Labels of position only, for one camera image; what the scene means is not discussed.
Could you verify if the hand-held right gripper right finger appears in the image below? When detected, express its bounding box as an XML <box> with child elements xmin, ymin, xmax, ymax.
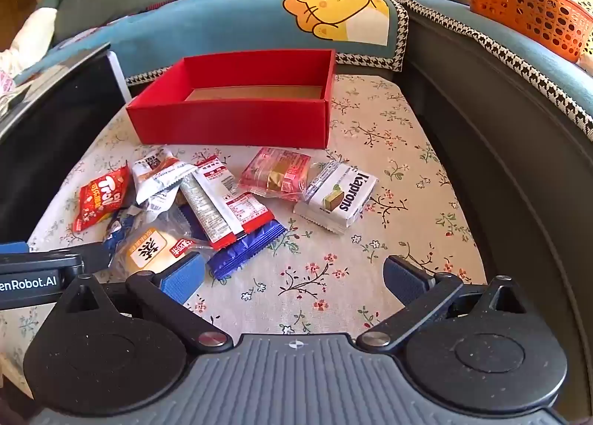
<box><xmin>356</xmin><ymin>255</ymin><xmax>533</xmax><ymax>354</ymax></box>

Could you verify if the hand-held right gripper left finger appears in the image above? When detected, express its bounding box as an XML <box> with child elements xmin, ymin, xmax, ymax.
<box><xmin>60</xmin><ymin>253</ymin><xmax>232</xmax><ymax>354</ymax></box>

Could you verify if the blue white snack packet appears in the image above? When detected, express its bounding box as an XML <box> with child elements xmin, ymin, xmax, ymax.
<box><xmin>103</xmin><ymin>207</ymin><xmax>144</xmax><ymax>268</ymax></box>

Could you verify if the round bun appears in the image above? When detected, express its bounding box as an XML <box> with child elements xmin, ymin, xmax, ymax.
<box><xmin>109</xmin><ymin>212</ymin><xmax>209</xmax><ymax>287</ymax></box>

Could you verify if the small red snack packet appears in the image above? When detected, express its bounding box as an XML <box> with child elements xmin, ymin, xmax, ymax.
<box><xmin>73</xmin><ymin>165</ymin><xmax>133</xmax><ymax>232</ymax></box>

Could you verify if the dark blue snack packet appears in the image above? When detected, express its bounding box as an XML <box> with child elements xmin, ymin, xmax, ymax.
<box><xmin>178</xmin><ymin>205</ymin><xmax>287</xmax><ymax>281</ymax></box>

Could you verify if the grey striped long packet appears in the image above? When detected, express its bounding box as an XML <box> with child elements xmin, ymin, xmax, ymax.
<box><xmin>178</xmin><ymin>175</ymin><xmax>228</xmax><ymax>245</ymax></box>

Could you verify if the silver white snack packet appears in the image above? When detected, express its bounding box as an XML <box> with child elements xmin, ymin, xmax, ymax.
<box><xmin>139</xmin><ymin>189</ymin><xmax>181</xmax><ymax>222</ymax></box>

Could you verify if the white red long packet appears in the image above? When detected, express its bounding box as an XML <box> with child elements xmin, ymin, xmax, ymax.
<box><xmin>192</xmin><ymin>155</ymin><xmax>275</xmax><ymax>250</ymax></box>

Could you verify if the white wafer packet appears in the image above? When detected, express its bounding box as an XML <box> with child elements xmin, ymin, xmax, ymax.
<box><xmin>293</xmin><ymin>161</ymin><xmax>380</xmax><ymax>235</ymax></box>

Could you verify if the white packet with orange picture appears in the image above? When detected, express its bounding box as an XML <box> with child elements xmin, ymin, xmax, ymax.
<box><xmin>132</xmin><ymin>146</ymin><xmax>198</xmax><ymax>206</ymax></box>

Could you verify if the pink clear cake packet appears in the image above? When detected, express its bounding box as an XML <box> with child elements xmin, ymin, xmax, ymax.
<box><xmin>237</xmin><ymin>147</ymin><xmax>312</xmax><ymax>203</ymax></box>

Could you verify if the red cardboard box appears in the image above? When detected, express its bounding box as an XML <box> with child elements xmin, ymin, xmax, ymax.
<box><xmin>126</xmin><ymin>49</ymin><xmax>337</xmax><ymax>149</ymax></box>

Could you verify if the floral tablecloth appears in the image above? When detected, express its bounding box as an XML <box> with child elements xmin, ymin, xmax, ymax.
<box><xmin>0</xmin><ymin>73</ymin><xmax>487</xmax><ymax>389</ymax></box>

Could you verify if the black cabinet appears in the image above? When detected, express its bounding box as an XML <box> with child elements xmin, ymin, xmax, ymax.
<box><xmin>0</xmin><ymin>43</ymin><xmax>133</xmax><ymax>252</ymax></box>

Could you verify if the white cloth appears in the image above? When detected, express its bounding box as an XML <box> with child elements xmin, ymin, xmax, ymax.
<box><xmin>9</xmin><ymin>6</ymin><xmax>59</xmax><ymax>78</ymax></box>

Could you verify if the blue lion sofa cover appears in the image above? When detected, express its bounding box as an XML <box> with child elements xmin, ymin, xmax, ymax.
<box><xmin>14</xmin><ymin>0</ymin><xmax>409</xmax><ymax>87</ymax></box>

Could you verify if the blue houndstooth edged sofa cover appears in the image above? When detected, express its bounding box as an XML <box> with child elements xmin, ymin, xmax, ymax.
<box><xmin>371</xmin><ymin>0</ymin><xmax>593</xmax><ymax>139</ymax></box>

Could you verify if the orange plastic basket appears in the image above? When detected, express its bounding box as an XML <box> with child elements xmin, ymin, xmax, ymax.
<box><xmin>463</xmin><ymin>0</ymin><xmax>593</xmax><ymax>63</ymax></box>

